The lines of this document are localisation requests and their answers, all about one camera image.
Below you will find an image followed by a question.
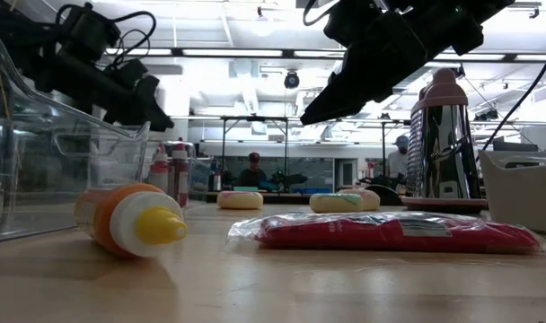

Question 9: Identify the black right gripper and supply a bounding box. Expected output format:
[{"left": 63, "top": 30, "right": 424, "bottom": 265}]
[{"left": 299, "top": 0, "right": 458, "bottom": 127}]

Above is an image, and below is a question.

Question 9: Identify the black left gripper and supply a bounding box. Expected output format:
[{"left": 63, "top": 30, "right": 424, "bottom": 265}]
[{"left": 61, "top": 39, "right": 175, "bottom": 134}]

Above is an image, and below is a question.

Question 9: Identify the yellow squeeze bottle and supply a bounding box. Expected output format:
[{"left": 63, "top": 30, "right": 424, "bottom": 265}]
[{"left": 74, "top": 182, "right": 189, "bottom": 260}]

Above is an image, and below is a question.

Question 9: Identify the orange sprinkled toy donut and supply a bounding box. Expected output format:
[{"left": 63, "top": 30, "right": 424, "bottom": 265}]
[{"left": 338, "top": 188, "right": 382, "bottom": 212}]

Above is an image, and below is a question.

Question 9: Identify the green frosted toy donut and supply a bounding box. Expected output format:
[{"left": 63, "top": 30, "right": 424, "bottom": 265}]
[{"left": 308, "top": 192, "right": 365, "bottom": 214}]

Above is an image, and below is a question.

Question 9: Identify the pink frosted toy donut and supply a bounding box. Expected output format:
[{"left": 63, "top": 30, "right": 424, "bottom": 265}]
[{"left": 216, "top": 189, "right": 265, "bottom": 211}]

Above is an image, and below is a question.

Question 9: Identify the red packet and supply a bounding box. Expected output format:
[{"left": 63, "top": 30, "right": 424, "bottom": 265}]
[{"left": 226, "top": 210, "right": 546, "bottom": 257}]

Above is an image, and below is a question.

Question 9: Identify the narrow clear plastic bin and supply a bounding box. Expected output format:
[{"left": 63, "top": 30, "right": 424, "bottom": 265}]
[{"left": 140, "top": 139, "right": 211, "bottom": 210}]

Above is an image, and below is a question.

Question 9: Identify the person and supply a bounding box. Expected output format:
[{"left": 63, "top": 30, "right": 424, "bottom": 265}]
[
  {"left": 234, "top": 151, "right": 269, "bottom": 188},
  {"left": 386, "top": 134, "right": 411, "bottom": 180}
]

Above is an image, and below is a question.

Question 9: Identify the dark background table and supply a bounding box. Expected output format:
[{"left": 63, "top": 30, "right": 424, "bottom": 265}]
[{"left": 200, "top": 190, "right": 314, "bottom": 205}]

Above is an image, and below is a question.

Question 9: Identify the wide clear plastic bin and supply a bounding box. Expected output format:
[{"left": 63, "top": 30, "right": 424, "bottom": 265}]
[{"left": 0, "top": 24, "right": 152, "bottom": 243}]

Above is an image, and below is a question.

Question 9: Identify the grey plastic bin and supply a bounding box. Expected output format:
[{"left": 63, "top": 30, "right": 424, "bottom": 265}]
[{"left": 478, "top": 150, "right": 546, "bottom": 237}]

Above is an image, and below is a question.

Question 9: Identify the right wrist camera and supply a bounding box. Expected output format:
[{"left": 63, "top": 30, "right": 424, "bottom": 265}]
[{"left": 322, "top": 4, "right": 378, "bottom": 48}]

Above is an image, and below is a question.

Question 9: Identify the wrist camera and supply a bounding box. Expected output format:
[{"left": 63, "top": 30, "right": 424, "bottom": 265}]
[
  {"left": 56, "top": 3, "right": 121, "bottom": 62},
  {"left": 322, "top": 4, "right": 378, "bottom": 48}
]

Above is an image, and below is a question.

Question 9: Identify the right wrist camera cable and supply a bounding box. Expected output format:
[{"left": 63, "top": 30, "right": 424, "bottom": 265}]
[{"left": 302, "top": 0, "right": 330, "bottom": 27}]

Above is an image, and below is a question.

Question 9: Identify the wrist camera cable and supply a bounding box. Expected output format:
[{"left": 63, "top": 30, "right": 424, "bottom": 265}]
[
  {"left": 104, "top": 9, "right": 158, "bottom": 62},
  {"left": 302, "top": 0, "right": 330, "bottom": 27}
]

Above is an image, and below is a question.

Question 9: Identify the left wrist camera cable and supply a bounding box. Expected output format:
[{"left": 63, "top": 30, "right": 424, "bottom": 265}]
[{"left": 104, "top": 9, "right": 158, "bottom": 62}]

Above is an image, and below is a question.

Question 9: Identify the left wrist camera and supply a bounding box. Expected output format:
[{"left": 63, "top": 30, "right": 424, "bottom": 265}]
[{"left": 56, "top": 3, "right": 121, "bottom": 62}]

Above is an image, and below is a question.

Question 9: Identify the black ceiling light rail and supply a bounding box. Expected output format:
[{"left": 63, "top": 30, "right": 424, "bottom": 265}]
[{"left": 104, "top": 46, "right": 546, "bottom": 63}]

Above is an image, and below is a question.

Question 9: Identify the black background rig frame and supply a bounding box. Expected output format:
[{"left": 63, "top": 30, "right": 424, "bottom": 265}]
[{"left": 164, "top": 114, "right": 413, "bottom": 189}]

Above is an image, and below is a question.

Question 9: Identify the long black power cable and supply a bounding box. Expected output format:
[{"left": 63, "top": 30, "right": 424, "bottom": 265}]
[{"left": 474, "top": 38, "right": 546, "bottom": 152}]

